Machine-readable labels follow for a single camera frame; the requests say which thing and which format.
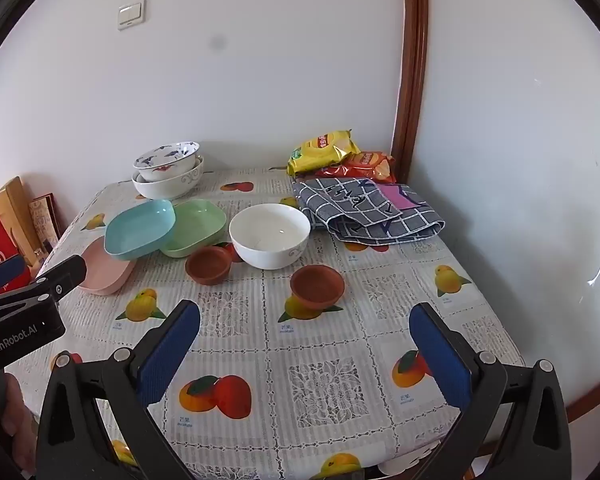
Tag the fruit print tablecloth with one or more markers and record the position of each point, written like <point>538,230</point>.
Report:
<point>320,375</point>

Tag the yellow chip bag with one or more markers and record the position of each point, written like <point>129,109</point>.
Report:
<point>320,152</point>

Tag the brown wooden baseboard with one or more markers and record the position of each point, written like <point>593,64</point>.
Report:
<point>580,407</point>

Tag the grey checked cloth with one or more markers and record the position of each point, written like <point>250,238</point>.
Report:
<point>360,210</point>

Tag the green square plate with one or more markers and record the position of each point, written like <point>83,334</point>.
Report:
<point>197,225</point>

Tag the red chip bag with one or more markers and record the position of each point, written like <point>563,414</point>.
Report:
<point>370,162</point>

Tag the brown wooden door frame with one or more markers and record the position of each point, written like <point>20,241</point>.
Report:
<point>410,60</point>

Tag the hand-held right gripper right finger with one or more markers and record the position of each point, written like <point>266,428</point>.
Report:
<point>440,355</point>

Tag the terracotta bowl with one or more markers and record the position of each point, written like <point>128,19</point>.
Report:
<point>207,272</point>
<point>316,287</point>

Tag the white light switch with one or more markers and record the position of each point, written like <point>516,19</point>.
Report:
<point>131,14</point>

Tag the small white scroll-pattern bowl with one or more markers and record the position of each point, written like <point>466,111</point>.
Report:
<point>267,255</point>

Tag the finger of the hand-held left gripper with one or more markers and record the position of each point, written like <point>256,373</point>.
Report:
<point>65,275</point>
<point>5,272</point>

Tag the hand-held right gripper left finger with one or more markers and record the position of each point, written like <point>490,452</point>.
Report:
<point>172,345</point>

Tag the person's left hand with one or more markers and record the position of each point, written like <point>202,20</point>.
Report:
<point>20,425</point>

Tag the pink paper tag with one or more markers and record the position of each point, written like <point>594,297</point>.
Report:
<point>397,196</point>

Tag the pink square plate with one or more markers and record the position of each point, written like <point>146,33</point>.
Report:
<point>102,275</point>

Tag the large white scroll-pattern bowl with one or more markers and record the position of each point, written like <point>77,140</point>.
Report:
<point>167,189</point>

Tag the blue and red patterned bowl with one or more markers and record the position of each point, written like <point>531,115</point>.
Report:
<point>165,171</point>

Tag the red framed book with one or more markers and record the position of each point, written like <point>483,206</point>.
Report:
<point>42,220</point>

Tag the blue square plate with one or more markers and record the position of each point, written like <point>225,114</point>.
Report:
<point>135,232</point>

